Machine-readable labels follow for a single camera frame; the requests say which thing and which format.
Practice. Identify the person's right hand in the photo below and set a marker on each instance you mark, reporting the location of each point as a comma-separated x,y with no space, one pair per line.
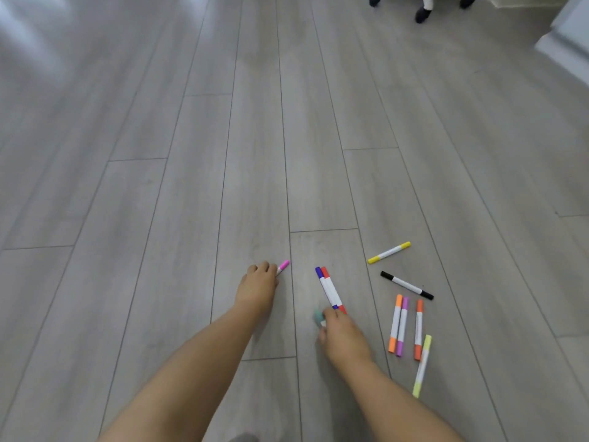
344,338

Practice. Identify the blue marker pen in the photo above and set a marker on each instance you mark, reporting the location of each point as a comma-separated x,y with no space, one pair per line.
326,287

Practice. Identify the white furniture base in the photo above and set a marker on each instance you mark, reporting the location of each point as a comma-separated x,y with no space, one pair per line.
568,36

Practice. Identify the person's left hand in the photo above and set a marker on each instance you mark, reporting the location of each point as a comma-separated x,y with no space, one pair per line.
255,287

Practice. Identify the yellow marker pen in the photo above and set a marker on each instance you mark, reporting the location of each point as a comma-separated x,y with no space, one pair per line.
389,252

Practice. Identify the person's left forearm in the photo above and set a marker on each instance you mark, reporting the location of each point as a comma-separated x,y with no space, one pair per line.
184,377

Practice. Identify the purple marker pen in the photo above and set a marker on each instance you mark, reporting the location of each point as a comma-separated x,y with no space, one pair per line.
402,326

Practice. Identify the red marker pen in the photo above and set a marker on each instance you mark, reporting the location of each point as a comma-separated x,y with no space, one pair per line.
333,287

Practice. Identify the black marker pen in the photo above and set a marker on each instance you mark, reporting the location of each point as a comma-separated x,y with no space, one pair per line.
406,285

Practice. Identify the teal marker pen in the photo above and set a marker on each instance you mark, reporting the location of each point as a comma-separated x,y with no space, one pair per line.
318,316

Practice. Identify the person's left fingers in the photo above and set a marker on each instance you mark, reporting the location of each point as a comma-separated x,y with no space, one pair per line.
263,268

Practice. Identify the person's right forearm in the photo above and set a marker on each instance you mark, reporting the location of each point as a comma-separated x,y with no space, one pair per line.
395,405

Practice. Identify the pink marker pen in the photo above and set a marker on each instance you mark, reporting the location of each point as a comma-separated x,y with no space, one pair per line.
283,266

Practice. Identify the person's right fingers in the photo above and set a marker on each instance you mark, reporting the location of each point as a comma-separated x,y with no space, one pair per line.
332,315

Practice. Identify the pale lime marker pen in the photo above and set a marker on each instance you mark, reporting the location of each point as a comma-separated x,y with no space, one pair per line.
422,366

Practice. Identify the dark orange marker pen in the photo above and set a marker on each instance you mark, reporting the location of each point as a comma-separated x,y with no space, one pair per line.
418,330

